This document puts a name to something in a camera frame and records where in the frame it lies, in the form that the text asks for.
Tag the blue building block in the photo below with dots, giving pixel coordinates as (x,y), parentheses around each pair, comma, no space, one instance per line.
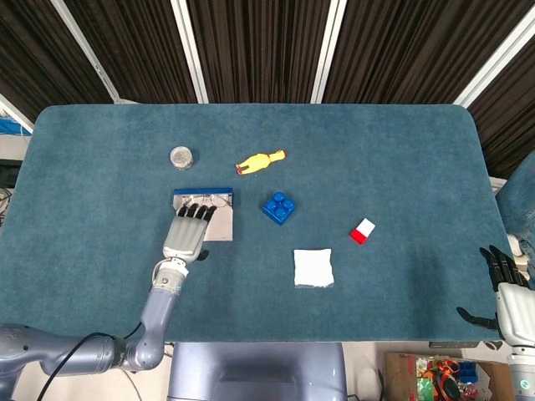
(279,209)

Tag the dark brown pleated curtain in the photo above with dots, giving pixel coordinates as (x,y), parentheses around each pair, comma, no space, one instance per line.
(259,50)

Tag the round silver jar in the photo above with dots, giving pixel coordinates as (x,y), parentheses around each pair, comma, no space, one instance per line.
(181,158)

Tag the green printed packet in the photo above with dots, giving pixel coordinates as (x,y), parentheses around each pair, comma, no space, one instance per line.
(426,386)

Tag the blue and white glasses case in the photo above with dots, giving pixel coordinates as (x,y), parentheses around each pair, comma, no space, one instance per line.
(221,227)

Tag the blue-grey robot torso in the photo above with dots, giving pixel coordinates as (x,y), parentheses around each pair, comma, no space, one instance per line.
(255,372)

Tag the white metal frame post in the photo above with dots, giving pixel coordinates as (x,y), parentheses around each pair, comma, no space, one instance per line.
(16,112)
(190,50)
(85,50)
(495,62)
(329,50)

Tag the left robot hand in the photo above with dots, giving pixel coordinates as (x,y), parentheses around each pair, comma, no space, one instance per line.
(184,240)

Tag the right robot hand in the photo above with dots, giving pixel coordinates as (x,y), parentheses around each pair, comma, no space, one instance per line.
(518,313)

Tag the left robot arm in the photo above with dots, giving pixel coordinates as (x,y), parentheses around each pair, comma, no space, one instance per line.
(159,309)

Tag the cardboard box of toys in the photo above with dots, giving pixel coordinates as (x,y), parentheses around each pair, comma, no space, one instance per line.
(401,376)

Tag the wire-frame eyeglasses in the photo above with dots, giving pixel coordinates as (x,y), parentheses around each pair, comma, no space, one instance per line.
(222,201)

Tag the white cloth in plastic bag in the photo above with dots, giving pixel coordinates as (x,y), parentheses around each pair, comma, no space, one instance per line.
(313,267)

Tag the orange black goggles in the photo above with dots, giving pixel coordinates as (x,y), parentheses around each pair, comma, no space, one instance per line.
(444,369)

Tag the blue carpet table mat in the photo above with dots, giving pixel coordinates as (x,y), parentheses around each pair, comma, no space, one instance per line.
(376,167)

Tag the blue plastic bin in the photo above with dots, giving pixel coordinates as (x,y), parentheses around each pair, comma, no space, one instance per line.
(467,372)

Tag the black equipment box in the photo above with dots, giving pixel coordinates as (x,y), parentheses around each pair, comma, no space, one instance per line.
(8,171)

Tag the yellow rubber chicken toy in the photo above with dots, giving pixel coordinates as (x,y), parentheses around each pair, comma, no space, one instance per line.
(255,163)

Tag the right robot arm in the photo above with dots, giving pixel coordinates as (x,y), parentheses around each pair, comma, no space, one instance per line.
(521,376)

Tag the red and white block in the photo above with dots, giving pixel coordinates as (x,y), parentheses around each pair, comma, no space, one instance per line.
(361,231)

